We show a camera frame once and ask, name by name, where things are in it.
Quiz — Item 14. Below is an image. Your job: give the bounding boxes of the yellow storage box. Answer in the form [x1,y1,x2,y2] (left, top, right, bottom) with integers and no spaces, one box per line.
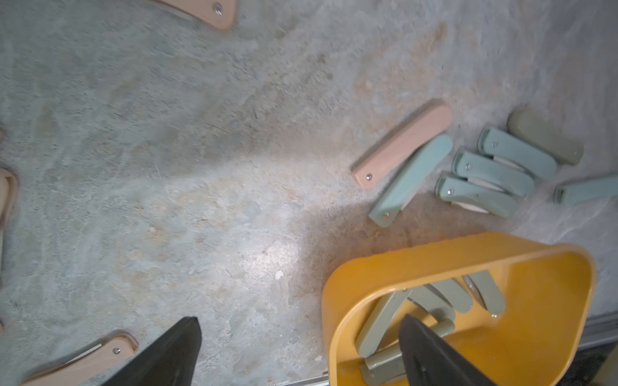
[321,233,597,385]

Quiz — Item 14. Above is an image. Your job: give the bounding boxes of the mint folding knife middle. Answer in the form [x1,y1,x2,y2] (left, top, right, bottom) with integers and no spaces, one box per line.
[452,151,534,197]

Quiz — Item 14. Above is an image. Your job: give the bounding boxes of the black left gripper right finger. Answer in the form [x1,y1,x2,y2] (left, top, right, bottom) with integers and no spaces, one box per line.
[398,315,495,386]

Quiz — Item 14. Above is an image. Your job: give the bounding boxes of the pink folding knife front left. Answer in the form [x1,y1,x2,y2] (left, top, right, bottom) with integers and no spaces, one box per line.
[22,333,139,386]

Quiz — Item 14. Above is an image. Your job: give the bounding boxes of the mint folding knife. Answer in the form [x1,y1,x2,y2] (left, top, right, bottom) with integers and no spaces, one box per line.
[368,133,453,228]
[452,151,534,197]
[477,126,558,180]
[554,175,617,206]
[435,174,518,218]

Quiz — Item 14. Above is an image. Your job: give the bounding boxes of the mint folding knife centre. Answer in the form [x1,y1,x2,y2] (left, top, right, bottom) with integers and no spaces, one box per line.
[368,133,453,228]

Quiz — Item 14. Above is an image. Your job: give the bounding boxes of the mint folding knife lower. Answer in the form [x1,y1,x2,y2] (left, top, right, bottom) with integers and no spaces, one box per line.
[435,174,518,218]

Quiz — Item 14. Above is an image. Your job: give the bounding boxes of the olive folding knife long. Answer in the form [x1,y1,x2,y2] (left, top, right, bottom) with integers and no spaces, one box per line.
[507,108,584,166]

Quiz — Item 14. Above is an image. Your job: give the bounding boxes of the pink folding knife centre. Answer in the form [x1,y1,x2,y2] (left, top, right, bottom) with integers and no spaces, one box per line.
[351,99,453,190]

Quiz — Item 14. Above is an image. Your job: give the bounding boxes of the mint folding knife upper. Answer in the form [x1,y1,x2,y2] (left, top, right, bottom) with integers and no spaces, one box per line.
[477,126,558,180]

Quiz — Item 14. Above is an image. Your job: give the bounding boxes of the mint folding knife right front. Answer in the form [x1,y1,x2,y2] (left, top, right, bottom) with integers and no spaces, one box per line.
[554,175,617,206]

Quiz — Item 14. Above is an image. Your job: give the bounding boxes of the pink folding knife near box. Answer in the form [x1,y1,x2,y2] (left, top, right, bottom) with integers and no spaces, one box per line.
[154,0,238,31]

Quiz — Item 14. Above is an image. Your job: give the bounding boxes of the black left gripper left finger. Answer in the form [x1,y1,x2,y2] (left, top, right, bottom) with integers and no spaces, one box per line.
[105,317,202,386]

